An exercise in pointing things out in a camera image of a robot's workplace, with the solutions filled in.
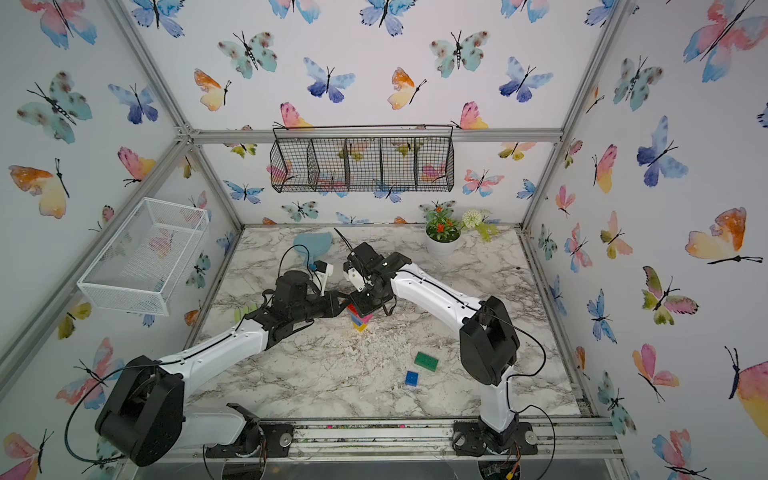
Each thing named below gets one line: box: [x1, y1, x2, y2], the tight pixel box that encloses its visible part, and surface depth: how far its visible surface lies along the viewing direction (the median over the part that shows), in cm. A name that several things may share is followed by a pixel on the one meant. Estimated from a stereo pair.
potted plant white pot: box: [425, 207, 499, 257], surface depth 102 cm
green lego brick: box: [414, 351, 439, 372], surface depth 88 cm
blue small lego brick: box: [405, 370, 419, 387], surface depth 84 cm
